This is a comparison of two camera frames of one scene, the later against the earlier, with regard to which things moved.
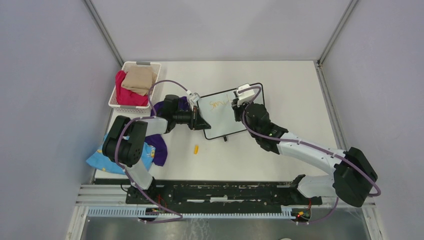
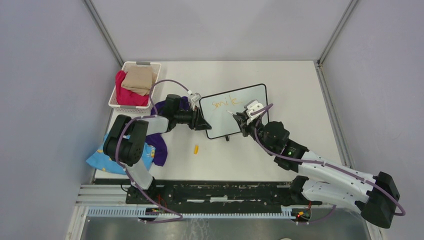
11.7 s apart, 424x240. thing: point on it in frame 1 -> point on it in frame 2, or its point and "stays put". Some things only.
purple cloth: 156,141 stays put
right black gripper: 237,109 -> 241,118
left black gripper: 197,123 stays put
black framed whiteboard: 216,108 stays put
